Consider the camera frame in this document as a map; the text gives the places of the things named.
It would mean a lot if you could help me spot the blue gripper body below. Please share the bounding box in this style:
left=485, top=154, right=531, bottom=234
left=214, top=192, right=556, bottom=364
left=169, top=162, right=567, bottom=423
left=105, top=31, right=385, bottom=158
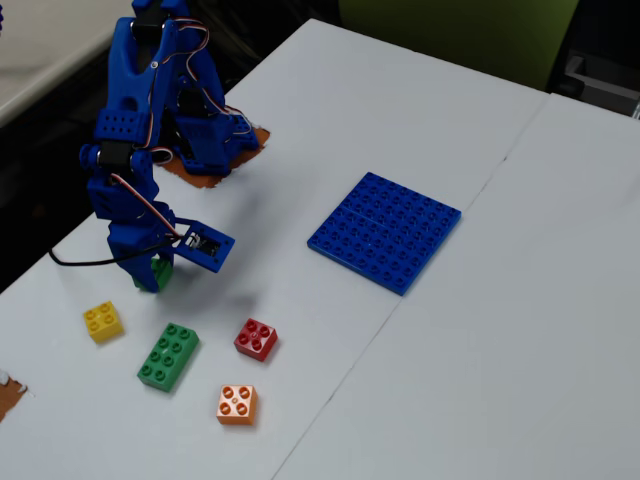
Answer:
left=93, top=198, right=178, bottom=267

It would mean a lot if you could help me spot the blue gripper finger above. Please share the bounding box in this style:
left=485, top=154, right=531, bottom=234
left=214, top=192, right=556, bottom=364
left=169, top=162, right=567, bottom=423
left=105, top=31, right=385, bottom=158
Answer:
left=118, top=255, right=161, bottom=294

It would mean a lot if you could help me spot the green 2x2 block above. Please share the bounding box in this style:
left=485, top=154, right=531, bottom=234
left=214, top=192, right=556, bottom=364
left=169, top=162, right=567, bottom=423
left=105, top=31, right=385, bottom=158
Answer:
left=131, top=253, right=175, bottom=294

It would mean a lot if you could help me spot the yellow 2x2 block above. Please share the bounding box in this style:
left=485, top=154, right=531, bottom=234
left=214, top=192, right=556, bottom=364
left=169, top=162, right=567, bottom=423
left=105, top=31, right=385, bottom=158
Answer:
left=82, top=300, right=126, bottom=345

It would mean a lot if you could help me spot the green 2x4 block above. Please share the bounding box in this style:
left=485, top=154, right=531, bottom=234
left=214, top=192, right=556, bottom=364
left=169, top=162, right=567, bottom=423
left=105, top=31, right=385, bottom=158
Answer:
left=136, top=321, right=201, bottom=394

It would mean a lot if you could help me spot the red 2x2 block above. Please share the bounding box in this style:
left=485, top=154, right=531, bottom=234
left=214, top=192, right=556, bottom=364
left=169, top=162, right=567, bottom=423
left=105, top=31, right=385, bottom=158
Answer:
left=233, top=317, right=279, bottom=363

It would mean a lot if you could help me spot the orange 2x2 block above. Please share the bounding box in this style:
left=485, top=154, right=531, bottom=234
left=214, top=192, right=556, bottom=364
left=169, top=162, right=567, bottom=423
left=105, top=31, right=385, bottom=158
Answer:
left=215, top=383, right=260, bottom=427

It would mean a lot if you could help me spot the white desk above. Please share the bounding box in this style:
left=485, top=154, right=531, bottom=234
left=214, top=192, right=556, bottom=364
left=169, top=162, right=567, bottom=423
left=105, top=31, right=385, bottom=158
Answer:
left=0, top=0, right=134, bottom=129

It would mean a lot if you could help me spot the blue 8x8 stud plate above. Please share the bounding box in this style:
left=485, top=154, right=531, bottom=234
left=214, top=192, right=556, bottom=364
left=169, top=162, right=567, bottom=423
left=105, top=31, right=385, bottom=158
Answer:
left=306, top=171, right=463, bottom=298

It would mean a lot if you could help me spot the green chair back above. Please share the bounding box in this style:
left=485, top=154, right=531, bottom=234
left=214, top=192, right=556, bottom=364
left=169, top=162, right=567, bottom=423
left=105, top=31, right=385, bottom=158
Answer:
left=337, top=0, right=581, bottom=94

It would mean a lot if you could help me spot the grey box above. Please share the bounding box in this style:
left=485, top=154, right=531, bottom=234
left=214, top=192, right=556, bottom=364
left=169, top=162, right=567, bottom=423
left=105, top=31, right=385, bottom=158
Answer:
left=559, top=49, right=640, bottom=120

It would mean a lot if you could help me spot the black cable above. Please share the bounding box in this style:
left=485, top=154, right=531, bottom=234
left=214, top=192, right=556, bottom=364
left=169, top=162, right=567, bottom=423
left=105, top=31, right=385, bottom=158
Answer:
left=48, top=234, right=181, bottom=268

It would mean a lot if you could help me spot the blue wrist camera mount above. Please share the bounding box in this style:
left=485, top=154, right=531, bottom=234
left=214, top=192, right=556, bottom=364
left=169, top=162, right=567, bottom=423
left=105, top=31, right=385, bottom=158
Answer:
left=171, top=216, right=237, bottom=275

